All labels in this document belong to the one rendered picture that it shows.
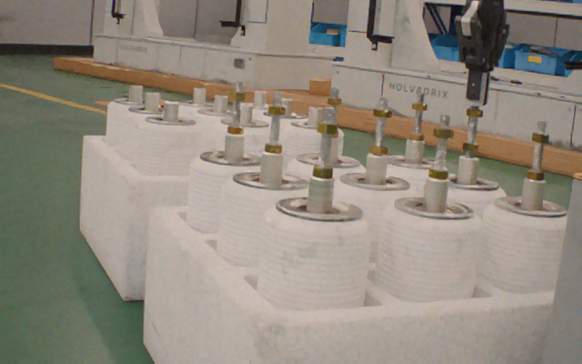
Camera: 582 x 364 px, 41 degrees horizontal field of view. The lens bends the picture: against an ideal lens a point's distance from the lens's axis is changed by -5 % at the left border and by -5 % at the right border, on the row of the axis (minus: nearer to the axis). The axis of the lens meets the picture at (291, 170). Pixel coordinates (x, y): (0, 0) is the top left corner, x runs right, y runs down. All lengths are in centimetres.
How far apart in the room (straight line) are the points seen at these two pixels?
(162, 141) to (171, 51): 339
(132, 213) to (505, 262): 55
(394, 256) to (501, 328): 12
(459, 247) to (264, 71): 335
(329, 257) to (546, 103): 235
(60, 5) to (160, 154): 628
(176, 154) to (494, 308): 59
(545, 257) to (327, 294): 23
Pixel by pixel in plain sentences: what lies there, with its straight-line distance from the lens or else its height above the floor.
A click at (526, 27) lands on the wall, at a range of 1038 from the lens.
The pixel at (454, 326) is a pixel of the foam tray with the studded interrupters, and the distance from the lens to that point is 72.
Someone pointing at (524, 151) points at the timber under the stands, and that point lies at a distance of 293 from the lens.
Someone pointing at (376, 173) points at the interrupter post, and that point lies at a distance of 85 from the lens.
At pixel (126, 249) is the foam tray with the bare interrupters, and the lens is 115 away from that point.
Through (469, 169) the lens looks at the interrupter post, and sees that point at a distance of 91.
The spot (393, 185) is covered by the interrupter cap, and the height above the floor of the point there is 25.
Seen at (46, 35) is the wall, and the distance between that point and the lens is 737.
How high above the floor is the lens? 41
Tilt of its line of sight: 10 degrees down
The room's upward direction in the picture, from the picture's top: 5 degrees clockwise
